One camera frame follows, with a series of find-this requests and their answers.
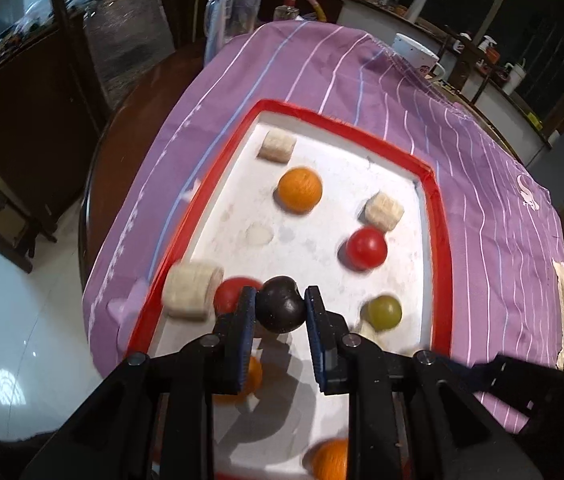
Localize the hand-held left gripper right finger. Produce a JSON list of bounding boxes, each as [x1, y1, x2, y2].
[[303, 286, 545, 480]]

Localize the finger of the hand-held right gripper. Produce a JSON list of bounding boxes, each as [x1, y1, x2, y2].
[[444, 354, 537, 413]]

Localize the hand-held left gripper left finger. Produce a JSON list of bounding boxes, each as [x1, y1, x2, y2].
[[22, 286, 257, 480]]

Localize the orange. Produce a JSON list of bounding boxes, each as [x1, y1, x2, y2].
[[277, 167, 323, 213], [310, 438, 350, 480], [212, 354, 264, 406]]

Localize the dark plum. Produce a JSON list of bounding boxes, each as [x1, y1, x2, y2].
[[255, 276, 307, 335]]

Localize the red tomato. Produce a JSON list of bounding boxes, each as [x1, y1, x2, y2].
[[213, 276, 259, 317], [346, 227, 389, 270]]

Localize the green grape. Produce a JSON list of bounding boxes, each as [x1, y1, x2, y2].
[[366, 295, 403, 332]]

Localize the banana piece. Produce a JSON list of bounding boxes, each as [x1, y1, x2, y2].
[[163, 260, 225, 320], [363, 192, 405, 232], [256, 128, 296, 163]]

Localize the white tray with red rim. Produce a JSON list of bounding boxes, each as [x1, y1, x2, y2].
[[124, 99, 455, 480]]

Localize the purple striped tablecloth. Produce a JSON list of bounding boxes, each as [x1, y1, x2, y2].
[[82, 21, 564, 436]]

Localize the dark wooden sideboard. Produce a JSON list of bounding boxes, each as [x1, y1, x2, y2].
[[324, 0, 564, 161]]

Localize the white cup with straw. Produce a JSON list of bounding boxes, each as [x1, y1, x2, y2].
[[504, 57, 527, 96]]

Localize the dark wooden cabinet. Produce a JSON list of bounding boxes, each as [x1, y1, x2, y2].
[[0, 10, 98, 273]]

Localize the curved rattan chair back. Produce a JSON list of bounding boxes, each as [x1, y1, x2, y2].
[[262, 0, 330, 25]]

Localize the clear plastic jug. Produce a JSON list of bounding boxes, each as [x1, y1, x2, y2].
[[204, 0, 265, 66]]

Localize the clear glass bottle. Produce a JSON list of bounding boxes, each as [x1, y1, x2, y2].
[[273, 0, 300, 22]]

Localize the white spray bottle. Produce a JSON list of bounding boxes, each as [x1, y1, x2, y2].
[[479, 35, 500, 63]]

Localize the white paper roll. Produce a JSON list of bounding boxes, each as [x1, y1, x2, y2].
[[406, 0, 432, 23]]

